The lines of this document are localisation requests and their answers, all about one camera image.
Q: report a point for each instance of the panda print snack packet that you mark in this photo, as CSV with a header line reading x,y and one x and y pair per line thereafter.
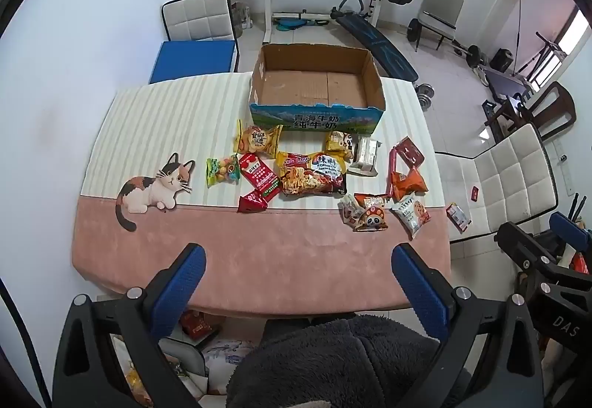
x,y
374,218

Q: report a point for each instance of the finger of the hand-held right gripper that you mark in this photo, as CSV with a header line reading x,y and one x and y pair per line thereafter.
x,y
522,246
566,223

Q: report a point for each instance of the dark red snack packet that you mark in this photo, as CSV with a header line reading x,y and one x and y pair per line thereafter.
x,y
409,152

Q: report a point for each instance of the white grey snack packet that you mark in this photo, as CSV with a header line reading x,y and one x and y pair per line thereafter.
x,y
363,156

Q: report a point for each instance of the striped cat print tablecloth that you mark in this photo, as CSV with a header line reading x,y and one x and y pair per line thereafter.
x,y
277,260

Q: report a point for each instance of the green colourful candy packet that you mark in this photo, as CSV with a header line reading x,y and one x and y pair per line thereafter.
x,y
222,170

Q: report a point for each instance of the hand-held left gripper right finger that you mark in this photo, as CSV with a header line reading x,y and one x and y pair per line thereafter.
x,y
418,287

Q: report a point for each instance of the dark sit-up bench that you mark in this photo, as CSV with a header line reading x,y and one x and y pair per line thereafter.
x,y
379,42

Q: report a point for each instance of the red snack bag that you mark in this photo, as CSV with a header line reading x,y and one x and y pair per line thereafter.
x,y
198,325

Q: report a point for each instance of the orange snack packet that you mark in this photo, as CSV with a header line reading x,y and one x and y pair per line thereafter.
x,y
407,183

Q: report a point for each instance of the white cookie print packet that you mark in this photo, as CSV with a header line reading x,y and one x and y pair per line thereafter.
x,y
413,216

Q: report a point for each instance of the cardboard box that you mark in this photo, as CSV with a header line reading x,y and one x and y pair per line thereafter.
x,y
319,86

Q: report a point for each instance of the white quilted chair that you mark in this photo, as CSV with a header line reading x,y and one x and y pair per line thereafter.
x,y
199,17
508,172

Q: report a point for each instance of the black tripod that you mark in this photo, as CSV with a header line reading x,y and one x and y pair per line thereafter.
x,y
539,54

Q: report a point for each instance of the yellow egg cookie packet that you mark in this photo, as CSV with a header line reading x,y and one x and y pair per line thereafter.
x,y
259,140

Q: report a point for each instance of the white red snack packet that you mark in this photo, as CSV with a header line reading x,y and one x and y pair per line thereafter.
x,y
348,210

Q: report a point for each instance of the chrome dumbbell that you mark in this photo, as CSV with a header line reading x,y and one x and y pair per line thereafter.
x,y
424,89

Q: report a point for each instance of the short black plate barbell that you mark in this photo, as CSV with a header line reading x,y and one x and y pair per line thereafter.
x,y
474,56

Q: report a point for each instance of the small red snack packet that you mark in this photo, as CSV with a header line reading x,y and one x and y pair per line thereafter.
x,y
252,202

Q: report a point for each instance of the tall red snack packet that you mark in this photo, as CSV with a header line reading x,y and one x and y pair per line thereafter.
x,y
259,176

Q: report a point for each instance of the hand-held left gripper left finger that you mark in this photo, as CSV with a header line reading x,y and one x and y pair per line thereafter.
x,y
181,285

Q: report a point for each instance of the black speaker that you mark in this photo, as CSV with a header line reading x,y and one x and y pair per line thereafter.
x,y
501,61

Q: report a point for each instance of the blue seat cushion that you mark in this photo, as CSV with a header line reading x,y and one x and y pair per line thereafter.
x,y
194,61

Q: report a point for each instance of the dark wooden chair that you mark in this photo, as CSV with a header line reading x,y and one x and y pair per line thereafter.
x,y
555,107

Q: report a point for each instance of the small yellow brown packet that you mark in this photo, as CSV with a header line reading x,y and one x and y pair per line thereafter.
x,y
337,144

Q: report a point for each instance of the small red white packet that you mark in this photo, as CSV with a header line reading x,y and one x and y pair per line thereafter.
x,y
458,217

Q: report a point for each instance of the clear plastic jars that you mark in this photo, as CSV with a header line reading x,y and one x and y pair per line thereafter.
x,y
241,17

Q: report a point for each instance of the teal balance disc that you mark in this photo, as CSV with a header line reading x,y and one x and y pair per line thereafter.
x,y
291,24

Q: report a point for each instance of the grey fleece clothing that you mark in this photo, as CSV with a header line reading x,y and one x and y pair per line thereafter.
x,y
347,361

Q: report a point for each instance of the instant noodle packet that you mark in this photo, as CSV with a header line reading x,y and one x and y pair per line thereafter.
x,y
310,174

